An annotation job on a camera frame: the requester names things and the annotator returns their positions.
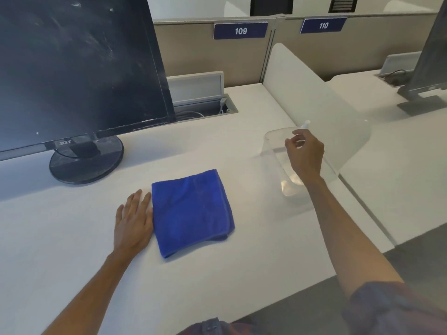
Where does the person's right hand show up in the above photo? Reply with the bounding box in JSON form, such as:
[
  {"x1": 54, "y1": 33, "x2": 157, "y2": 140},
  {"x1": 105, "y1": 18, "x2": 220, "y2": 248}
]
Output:
[{"x1": 284, "y1": 129, "x2": 325, "y2": 185}]

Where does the person's left hand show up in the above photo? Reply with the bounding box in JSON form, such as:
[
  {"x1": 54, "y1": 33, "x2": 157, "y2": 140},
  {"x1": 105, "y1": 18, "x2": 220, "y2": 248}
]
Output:
[{"x1": 113, "y1": 189, "x2": 154, "y2": 259}]

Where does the blue microfiber cloth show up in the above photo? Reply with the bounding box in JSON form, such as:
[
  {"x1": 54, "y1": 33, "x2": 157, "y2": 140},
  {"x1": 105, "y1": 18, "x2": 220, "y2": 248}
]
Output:
[{"x1": 151, "y1": 169, "x2": 235, "y2": 259}]

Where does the black acer monitor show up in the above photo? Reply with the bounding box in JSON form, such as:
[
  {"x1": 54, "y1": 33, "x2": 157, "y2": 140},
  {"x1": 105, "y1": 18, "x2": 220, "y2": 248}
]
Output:
[{"x1": 0, "y1": 0, "x2": 176, "y2": 185}]

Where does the person's right forearm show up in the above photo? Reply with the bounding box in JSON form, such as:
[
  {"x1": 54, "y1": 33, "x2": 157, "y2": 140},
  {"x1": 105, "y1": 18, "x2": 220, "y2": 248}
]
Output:
[{"x1": 303, "y1": 176, "x2": 406, "y2": 301}]

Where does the person's left forearm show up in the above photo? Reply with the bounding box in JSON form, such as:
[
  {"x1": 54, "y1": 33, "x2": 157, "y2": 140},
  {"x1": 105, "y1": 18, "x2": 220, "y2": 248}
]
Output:
[{"x1": 41, "y1": 251, "x2": 137, "y2": 335}]

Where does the clear plastic container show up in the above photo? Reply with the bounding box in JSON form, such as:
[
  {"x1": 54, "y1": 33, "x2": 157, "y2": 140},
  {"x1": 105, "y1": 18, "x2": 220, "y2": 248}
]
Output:
[{"x1": 260, "y1": 127, "x2": 339, "y2": 198}]

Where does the frosted desk divider panel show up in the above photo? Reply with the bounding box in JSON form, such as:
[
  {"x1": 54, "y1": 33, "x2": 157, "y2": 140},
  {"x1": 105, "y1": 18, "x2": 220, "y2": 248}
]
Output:
[{"x1": 262, "y1": 43, "x2": 371, "y2": 171}]

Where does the beige cubicle partition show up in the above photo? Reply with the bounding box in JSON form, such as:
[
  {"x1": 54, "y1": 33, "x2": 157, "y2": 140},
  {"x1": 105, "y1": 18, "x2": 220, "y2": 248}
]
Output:
[
  {"x1": 274, "y1": 12, "x2": 439, "y2": 82},
  {"x1": 153, "y1": 17, "x2": 278, "y2": 88}
]

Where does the blue number sign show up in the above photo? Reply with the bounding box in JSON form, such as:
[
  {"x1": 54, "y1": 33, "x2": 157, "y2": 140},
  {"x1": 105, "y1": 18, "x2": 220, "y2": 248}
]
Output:
[
  {"x1": 299, "y1": 17, "x2": 348, "y2": 34},
  {"x1": 213, "y1": 22, "x2": 269, "y2": 40}
]

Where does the black mesh office chair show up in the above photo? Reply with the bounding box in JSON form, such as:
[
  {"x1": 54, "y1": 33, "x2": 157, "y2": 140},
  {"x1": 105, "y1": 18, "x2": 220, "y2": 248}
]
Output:
[{"x1": 250, "y1": 0, "x2": 294, "y2": 17}]

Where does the black slatted office chair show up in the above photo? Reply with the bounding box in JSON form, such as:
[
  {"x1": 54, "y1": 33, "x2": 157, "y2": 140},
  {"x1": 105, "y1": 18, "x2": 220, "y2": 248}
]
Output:
[{"x1": 328, "y1": 0, "x2": 359, "y2": 13}]

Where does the grey desk cable box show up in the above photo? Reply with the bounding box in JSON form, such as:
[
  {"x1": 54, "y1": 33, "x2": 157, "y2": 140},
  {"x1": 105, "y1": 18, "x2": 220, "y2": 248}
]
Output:
[
  {"x1": 167, "y1": 70, "x2": 239, "y2": 121},
  {"x1": 375, "y1": 51, "x2": 422, "y2": 87}
]

